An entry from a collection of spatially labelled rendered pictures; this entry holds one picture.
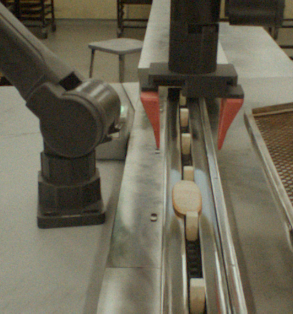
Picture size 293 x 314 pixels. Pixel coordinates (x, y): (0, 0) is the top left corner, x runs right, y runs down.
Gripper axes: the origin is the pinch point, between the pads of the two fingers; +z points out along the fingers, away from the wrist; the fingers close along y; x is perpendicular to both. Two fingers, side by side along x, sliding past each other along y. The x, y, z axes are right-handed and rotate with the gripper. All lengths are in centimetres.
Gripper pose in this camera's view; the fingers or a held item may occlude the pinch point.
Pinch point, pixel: (188, 141)
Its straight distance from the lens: 75.5
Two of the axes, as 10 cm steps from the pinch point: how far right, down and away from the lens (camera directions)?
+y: 10.0, 0.3, -0.4
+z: -0.1, 9.4, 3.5
